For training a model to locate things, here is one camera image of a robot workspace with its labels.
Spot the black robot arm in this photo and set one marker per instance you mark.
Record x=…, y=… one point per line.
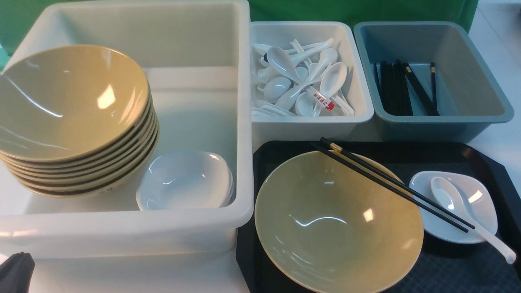
x=16, y=273

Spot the black chopstick gold band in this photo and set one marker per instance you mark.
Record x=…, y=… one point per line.
x=365, y=165

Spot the black chopsticks bundle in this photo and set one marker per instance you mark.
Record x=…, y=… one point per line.
x=392, y=87

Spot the white soup spoon upper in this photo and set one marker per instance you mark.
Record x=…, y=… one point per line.
x=282, y=63

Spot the grey-blue plastic bin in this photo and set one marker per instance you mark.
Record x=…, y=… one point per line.
x=469, y=99

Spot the large white plastic bin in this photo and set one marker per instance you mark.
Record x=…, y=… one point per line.
x=196, y=54

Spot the black chopstick far right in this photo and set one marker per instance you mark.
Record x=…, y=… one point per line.
x=433, y=84

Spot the yellow noodle bowl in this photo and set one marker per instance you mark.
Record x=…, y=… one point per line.
x=332, y=230

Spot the white soup spoon left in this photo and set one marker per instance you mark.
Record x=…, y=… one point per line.
x=274, y=89

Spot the black serving tray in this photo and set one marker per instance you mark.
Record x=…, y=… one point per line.
x=442, y=267

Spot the black chopstick diagonal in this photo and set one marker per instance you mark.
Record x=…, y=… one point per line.
x=424, y=98

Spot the white square dishes stack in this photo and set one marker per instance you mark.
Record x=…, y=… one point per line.
x=185, y=180

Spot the white spoon red label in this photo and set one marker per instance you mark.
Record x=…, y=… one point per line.
x=321, y=96

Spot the white soup spoon right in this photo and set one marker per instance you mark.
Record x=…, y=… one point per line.
x=334, y=76

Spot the black chopstick plain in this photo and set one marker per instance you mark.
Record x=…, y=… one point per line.
x=380, y=182

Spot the stack of yellow bowls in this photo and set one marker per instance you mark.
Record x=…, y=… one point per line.
x=101, y=172

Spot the white ceramic soup spoon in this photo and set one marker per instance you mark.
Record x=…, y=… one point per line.
x=448, y=196

